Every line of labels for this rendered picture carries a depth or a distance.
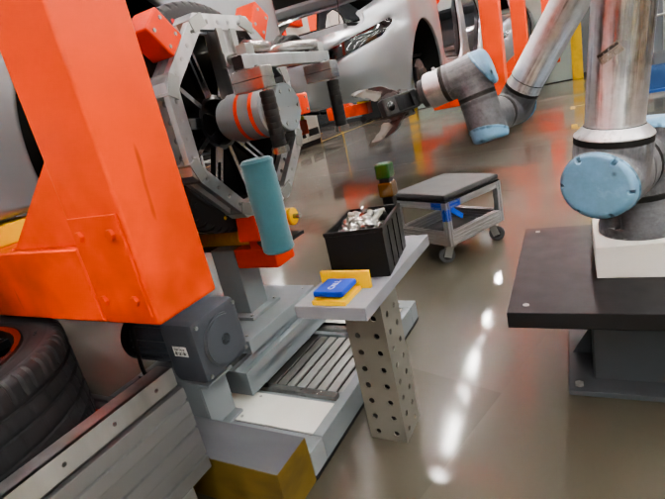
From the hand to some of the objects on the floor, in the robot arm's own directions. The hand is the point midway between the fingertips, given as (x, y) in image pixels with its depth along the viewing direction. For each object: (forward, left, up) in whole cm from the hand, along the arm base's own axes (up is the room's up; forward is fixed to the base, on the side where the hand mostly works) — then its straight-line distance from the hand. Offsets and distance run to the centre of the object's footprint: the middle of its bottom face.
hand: (358, 122), depth 132 cm
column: (-2, +32, -77) cm, 83 cm away
